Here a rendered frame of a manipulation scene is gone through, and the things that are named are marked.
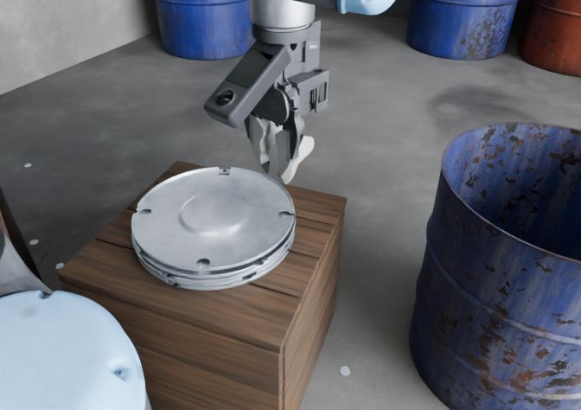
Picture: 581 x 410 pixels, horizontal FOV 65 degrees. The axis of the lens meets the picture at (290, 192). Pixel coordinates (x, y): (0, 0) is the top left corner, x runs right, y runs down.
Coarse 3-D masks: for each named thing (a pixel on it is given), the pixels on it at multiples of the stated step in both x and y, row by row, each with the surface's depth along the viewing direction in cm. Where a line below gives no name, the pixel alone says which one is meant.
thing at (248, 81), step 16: (256, 48) 54; (272, 48) 53; (240, 64) 54; (256, 64) 53; (272, 64) 52; (224, 80) 53; (240, 80) 52; (256, 80) 52; (272, 80) 53; (224, 96) 51; (240, 96) 51; (256, 96) 52; (208, 112) 52; (224, 112) 51; (240, 112) 51
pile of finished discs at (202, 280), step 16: (224, 176) 94; (288, 240) 78; (144, 256) 74; (272, 256) 75; (160, 272) 73; (176, 272) 71; (192, 272) 72; (208, 272) 72; (224, 272) 72; (240, 272) 72; (256, 272) 74; (192, 288) 73; (208, 288) 72; (224, 288) 73
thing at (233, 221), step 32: (160, 192) 88; (192, 192) 88; (224, 192) 87; (256, 192) 88; (160, 224) 80; (192, 224) 80; (224, 224) 80; (256, 224) 81; (288, 224) 81; (160, 256) 74; (192, 256) 74; (224, 256) 74; (256, 256) 73
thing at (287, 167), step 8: (280, 136) 59; (288, 136) 58; (304, 136) 62; (280, 144) 60; (288, 144) 59; (304, 144) 62; (312, 144) 63; (280, 152) 60; (288, 152) 59; (304, 152) 63; (280, 160) 61; (288, 160) 60; (296, 160) 60; (280, 168) 62; (288, 168) 61; (296, 168) 62; (280, 176) 63; (288, 176) 62
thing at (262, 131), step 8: (256, 120) 61; (264, 120) 61; (256, 128) 62; (264, 128) 61; (272, 128) 64; (280, 128) 66; (256, 136) 62; (264, 136) 62; (272, 136) 65; (256, 144) 63; (264, 144) 63; (272, 144) 66; (256, 152) 64; (264, 152) 64; (264, 160) 65; (264, 168) 65
